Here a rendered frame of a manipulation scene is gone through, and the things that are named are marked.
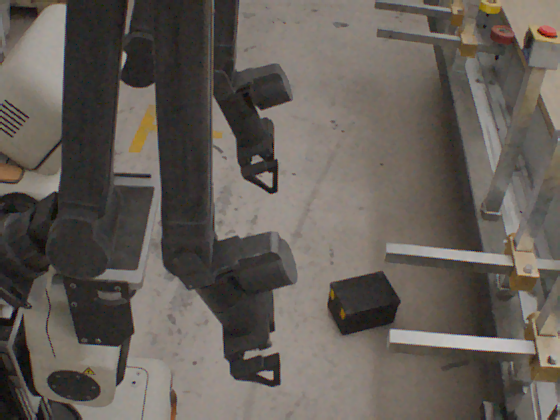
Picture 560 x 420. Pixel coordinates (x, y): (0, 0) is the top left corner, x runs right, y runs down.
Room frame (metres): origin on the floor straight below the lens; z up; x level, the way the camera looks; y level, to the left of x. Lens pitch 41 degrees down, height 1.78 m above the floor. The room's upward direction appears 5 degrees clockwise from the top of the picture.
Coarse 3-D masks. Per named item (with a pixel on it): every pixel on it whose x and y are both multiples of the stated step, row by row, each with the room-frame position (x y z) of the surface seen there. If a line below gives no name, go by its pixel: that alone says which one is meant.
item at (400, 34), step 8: (384, 32) 1.98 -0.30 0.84; (392, 32) 1.98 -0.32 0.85; (400, 32) 1.98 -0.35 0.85; (408, 32) 1.98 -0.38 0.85; (416, 32) 1.99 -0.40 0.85; (424, 32) 2.00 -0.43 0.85; (400, 40) 1.98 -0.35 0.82; (408, 40) 1.98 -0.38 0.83; (416, 40) 1.98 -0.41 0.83; (424, 40) 1.98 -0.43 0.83; (432, 40) 1.97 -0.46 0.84; (440, 40) 1.97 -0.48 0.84; (448, 40) 1.97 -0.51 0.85; (456, 40) 1.97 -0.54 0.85; (480, 48) 1.97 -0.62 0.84; (488, 48) 1.97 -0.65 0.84; (496, 48) 1.96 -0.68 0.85; (504, 48) 1.96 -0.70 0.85
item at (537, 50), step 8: (536, 32) 1.28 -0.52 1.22; (536, 40) 1.25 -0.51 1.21; (544, 40) 1.25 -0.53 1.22; (552, 40) 1.25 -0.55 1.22; (536, 48) 1.25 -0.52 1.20; (544, 48) 1.25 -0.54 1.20; (552, 48) 1.25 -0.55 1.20; (536, 56) 1.25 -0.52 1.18; (544, 56) 1.25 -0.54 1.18; (552, 56) 1.25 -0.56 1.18; (528, 64) 1.25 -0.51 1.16; (536, 64) 1.25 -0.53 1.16; (544, 64) 1.25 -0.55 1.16; (552, 64) 1.25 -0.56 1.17
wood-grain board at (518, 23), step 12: (504, 0) 2.27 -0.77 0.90; (516, 0) 2.29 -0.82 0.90; (528, 0) 2.31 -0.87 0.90; (540, 0) 2.33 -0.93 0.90; (552, 0) 2.35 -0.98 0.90; (504, 12) 2.16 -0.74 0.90; (516, 12) 2.17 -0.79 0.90; (528, 12) 2.19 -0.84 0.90; (540, 12) 2.21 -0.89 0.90; (552, 12) 2.23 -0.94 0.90; (516, 24) 2.06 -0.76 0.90; (528, 24) 2.08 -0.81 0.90; (540, 24) 2.09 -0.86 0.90; (552, 24) 2.11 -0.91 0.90; (516, 36) 1.96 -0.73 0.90; (516, 48) 1.92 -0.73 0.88; (552, 72) 1.74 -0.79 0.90; (552, 84) 1.66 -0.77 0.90; (540, 96) 1.59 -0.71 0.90; (552, 96) 1.59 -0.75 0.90; (552, 108) 1.52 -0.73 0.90; (552, 120) 1.46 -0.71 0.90; (552, 132) 1.42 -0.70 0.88
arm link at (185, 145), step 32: (160, 0) 0.54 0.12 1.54; (192, 0) 0.54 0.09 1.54; (160, 32) 0.54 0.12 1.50; (192, 32) 0.54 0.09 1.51; (160, 64) 0.54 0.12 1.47; (192, 64) 0.54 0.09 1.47; (160, 96) 0.54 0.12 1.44; (192, 96) 0.54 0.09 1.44; (160, 128) 0.54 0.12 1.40; (192, 128) 0.54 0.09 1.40; (160, 160) 0.54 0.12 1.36; (192, 160) 0.54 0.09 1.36; (192, 192) 0.54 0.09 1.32; (192, 224) 0.53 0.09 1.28
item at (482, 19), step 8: (376, 0) 2.24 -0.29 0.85; (384, 0) 2.25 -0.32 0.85; (392, 0) 2.26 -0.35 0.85; (376, 8) 2.23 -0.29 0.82; (384, 8) 2.23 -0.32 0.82; (392, 8) 2.23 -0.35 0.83; (400, 8) 2.23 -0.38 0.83; (408, 8) 2.23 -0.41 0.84; (416, 8) 2.23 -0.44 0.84; (424, 8) 2.22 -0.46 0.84; (432, 8) 2.23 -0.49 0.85; (440, 8) 2.24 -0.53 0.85; (432, 16) 2.22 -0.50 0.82; (440, 16) 2.22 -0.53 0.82; (448, 16) 2.22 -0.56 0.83; (480, 16) 2.22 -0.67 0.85; (488, 16) 2.22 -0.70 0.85; (488, 24) 2.21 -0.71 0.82
